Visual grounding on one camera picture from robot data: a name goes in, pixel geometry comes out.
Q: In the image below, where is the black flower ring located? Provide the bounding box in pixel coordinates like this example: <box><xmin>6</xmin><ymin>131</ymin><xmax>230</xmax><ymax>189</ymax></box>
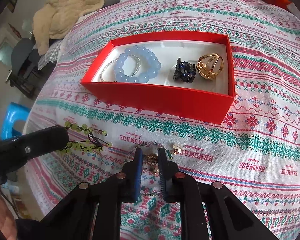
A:
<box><xmin>173</xmin><ymin>57</ymin><xmax>197</xmax><ymax>83</ymax></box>

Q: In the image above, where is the left hand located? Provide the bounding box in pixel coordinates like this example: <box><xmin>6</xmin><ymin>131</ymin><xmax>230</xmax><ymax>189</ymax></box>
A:
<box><xmin>0</xmin><ymin>190</ymin><xmax>17</xmax><ymax>240</ymax></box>

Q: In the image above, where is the patterned handmade bed cover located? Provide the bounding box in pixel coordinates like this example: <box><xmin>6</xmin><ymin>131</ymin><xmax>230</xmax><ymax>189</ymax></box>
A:
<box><xmin>25</xmin><ymin>0</ymin><xmax>300</xmax><ymax>239</ymax></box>

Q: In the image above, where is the dark office chair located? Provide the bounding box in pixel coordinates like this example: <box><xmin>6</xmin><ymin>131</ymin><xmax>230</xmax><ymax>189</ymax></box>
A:
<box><xmin>5</xmin><ymin>38</ymin><xmax>46</xmax><ymax>100</ymax></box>

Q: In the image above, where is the small gold earring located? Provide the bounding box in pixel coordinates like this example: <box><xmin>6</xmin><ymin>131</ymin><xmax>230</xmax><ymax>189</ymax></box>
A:
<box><xmin>172</xmin><ymin>144</ymin><xmax>182</xmax><ymax>155</ymax></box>

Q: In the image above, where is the gold charm jewelry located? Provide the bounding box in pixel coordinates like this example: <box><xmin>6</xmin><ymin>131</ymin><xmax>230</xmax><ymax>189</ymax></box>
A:
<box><xmin>142</xmin><ymin>153</ymin><xmax>159</xmax><ymax>174</ymax></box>

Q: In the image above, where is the blue bead bracelet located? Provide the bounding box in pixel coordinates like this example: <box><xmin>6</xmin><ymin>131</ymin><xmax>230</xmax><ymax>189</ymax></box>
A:
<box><xmin>113</xmin><ymin>45</ymin><xmax>163</xmax><ymax>84</ymax></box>

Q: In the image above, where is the blue plastic stool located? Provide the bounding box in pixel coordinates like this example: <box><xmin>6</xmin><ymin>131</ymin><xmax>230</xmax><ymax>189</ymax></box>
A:
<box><xmin>0</xmin><ymin>102</ymin><xmax>30</xmax><ymax>140</ymax></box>

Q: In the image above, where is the beige blanket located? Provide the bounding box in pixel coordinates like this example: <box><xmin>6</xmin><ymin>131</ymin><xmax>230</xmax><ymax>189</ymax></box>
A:
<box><xmin>33</xmin><ymin>0</ymin><xmax>104</xmax><ymax>55</ymax></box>

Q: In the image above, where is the teal seed bead necklace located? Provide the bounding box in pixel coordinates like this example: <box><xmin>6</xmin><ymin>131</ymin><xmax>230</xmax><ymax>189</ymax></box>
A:
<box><xmin>125</xmin><ymin>141</ymin><xmax>175</xmax><ymax>198</ymax></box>

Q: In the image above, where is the red jewelry box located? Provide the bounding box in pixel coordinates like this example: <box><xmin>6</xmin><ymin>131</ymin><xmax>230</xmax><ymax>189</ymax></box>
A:
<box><xmin>81</xmin><ymin>31</ymin><xmax>235</xmax><ymax>124</ymax></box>

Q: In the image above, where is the green bead bracelet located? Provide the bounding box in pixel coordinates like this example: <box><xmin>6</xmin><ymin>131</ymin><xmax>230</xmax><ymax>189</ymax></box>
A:
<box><xmin>57</xmin><ymin>121</ymin><xmax>113</xmax><ymax>155</ymax></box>

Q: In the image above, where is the checked bed sheet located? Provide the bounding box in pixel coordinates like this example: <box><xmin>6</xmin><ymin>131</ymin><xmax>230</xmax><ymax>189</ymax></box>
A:
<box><xmin>37</xmin><ymin>39</ymin><xmax>63</xmax><ymax>70</ymax></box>

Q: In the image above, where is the silver pearl chain bracelet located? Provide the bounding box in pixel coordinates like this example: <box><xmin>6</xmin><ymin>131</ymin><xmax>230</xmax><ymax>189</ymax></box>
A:
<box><xmin>98</xmin><ymin>54</ymin><xmax>143</xmax><ymax>83</ymax></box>

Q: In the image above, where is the gold ring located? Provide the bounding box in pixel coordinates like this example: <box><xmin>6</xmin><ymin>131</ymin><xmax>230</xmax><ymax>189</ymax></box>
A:
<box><xmin>197</xmin><ymin>52</ymin><xmax>225</xmax><ymax>81</ymax></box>

